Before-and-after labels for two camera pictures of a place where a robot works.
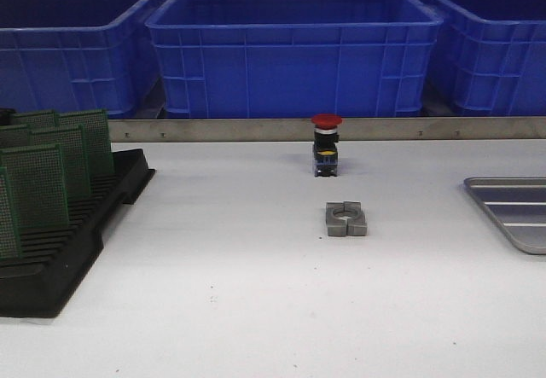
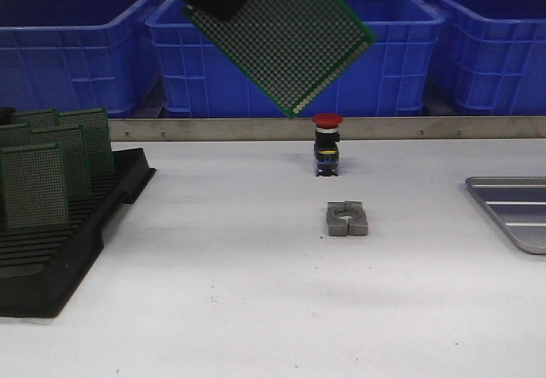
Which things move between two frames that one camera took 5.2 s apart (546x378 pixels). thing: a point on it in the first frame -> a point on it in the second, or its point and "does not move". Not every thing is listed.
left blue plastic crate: (73, 48) does not move
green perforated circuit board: (16, 136) does not move
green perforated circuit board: (9, 246) -> (293, 35)
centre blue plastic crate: (296, 50) does not move
